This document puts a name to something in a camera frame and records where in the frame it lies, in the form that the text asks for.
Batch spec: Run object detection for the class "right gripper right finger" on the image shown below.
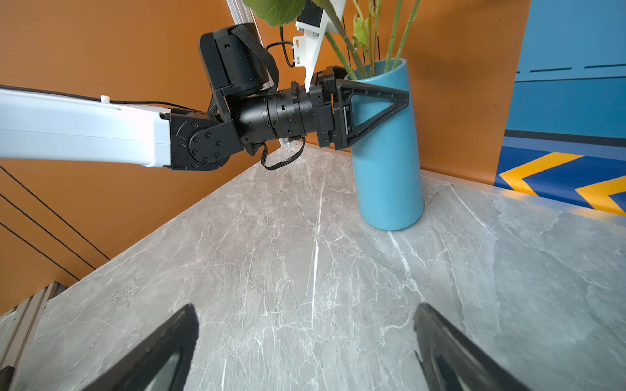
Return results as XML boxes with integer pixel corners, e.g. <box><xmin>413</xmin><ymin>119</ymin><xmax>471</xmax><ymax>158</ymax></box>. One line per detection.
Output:
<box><xmin>413</xmin><ymin>302</ymin><xmax>528</xmax><ymax>390</ymax></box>

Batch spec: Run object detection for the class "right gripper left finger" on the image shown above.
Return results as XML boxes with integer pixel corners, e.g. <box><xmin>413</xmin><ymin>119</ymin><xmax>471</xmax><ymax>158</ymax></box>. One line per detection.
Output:
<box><xmin>85</xmin><ymin>304</ymin><xmax>199</xmax><ymax>390</ymax></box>

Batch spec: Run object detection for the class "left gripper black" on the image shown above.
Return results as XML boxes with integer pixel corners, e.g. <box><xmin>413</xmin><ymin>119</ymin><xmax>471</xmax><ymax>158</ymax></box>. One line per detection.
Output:
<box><xmin>310</xmin><ymin>66</ymin><xmax>409</xmax><ymax>150</ymax></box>

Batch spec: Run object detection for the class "large pink peony stem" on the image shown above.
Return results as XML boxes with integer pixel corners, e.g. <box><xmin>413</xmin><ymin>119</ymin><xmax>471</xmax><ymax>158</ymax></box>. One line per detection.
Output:
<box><xmin>312</xmin><ymin>0</ymin><xmax>370</xmax><ymax>80</ymax></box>

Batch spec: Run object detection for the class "teal cylinder vase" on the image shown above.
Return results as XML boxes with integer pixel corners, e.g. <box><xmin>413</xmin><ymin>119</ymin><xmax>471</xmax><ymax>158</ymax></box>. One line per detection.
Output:
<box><xmin>341</xmin><ymin>58</ymin><xmax>425</xmax><ymax>231</ymax></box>

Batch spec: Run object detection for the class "pale pink flower spray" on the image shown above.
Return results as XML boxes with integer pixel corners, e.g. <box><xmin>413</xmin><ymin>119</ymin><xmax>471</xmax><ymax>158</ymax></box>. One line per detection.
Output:
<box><xmin>392</xmin><ymin>0</ymin><xmax>422</xmax><ymax>69</ymax></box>

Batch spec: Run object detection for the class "orange poppy stem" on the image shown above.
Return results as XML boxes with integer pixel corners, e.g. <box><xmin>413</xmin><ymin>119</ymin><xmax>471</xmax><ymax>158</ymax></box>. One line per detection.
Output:
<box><xmin>352</xmin><ymin>0</ymin><xmax>383</xmax><ymax>78</ymax></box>

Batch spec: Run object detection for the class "pink carnation flower stem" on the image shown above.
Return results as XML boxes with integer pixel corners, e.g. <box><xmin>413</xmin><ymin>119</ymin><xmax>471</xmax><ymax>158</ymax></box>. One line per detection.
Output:
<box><xmin>384</xmin><ymin>0</ymin><xmax>403</xmax><ymax>73</ymax></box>

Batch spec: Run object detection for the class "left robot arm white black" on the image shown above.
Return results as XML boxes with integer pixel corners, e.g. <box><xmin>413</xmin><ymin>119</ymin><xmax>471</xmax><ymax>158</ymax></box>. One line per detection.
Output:
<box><xmin>1</xmin><ymin>23</ymin><xmax>409</xmax><ymax>171</ymax></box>

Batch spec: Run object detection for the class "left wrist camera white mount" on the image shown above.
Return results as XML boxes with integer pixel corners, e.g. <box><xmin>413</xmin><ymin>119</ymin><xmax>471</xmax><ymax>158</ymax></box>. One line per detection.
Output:
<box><xmin>293</xmin><ymin>0</ymin><xmax>337</xmax><ymax>91</ymax></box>

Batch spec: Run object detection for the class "aluminium front rail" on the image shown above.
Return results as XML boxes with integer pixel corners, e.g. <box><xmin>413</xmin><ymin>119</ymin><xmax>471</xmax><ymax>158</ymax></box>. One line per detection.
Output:
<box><xmin>1</xmin><ymin>282</ymin><xmax>66</xmax><ymax>390</ymax></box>

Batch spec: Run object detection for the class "left aluminium corner post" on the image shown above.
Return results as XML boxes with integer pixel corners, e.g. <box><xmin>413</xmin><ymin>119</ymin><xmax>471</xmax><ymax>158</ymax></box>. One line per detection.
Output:
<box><xmin>226</xmin><ymin>0</ymin><xmax>255</xmax><ymax>24</ymax></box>

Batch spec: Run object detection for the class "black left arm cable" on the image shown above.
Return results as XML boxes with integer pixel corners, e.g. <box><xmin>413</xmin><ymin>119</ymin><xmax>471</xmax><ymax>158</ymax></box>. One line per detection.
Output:
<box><xmin>0</xmin><ymin>84</ymin><xmax>197</xmax><ymax>112</ymax></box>

